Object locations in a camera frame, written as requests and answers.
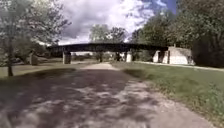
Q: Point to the dark long bridge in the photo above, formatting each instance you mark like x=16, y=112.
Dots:
x=106, y=47

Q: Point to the trees behind bridge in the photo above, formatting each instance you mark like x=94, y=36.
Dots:
x=106, y=34

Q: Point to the grey asphalt path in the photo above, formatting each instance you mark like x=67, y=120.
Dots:
x=96, y=100

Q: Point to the flat grass field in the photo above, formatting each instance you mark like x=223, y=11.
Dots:
x=36, y=68

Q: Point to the grass strip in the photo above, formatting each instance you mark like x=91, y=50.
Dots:
x=186, y=83

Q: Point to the pale side road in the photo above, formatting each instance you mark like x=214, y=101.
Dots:
x=193, y=66

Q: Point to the dense dark wood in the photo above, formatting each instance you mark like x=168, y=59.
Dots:
x=200, y=30

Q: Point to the leafy tree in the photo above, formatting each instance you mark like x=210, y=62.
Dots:
x=20, y=30

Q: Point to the pale concrete wall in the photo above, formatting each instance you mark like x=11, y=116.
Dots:
x=178, y=56

